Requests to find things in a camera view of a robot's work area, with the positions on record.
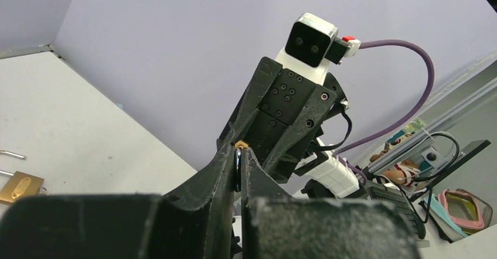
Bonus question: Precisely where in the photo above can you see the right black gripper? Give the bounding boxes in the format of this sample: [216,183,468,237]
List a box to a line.
[216,57,337,184]

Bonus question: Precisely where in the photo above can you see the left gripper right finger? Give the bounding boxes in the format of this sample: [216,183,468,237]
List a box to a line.
[240,148,420,258]

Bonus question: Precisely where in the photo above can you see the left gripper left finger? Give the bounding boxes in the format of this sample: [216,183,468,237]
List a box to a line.
[1,144,236,258]

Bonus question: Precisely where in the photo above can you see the small brass padlock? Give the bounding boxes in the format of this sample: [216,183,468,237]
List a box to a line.
[234,140,249,192]

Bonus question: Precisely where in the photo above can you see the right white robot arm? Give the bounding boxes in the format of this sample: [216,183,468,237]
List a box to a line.
[216,57,360,198]

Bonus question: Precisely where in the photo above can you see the black keyboard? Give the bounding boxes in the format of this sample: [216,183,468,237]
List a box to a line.
[366,182,426,240]

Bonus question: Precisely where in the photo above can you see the person in striped shirt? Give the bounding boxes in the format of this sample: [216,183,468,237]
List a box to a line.
[369,132,421,188]

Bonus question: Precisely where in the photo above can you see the large brass padlock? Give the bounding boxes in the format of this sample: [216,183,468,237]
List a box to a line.
[1,169,49,205]

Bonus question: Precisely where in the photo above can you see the pink framed container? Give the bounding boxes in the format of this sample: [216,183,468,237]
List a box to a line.
[438,189,493,235]

